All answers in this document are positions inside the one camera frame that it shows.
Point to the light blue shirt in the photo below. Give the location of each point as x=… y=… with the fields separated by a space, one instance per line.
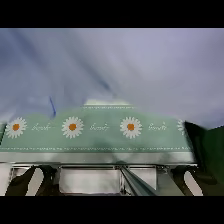
x=133 y=66

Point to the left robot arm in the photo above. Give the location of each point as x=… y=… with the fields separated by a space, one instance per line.
x=33 y=181

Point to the dark green garment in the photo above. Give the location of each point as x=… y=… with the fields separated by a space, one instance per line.
x=208 y=150

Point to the silver frame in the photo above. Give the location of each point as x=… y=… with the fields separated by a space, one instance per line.
x=90 y=180

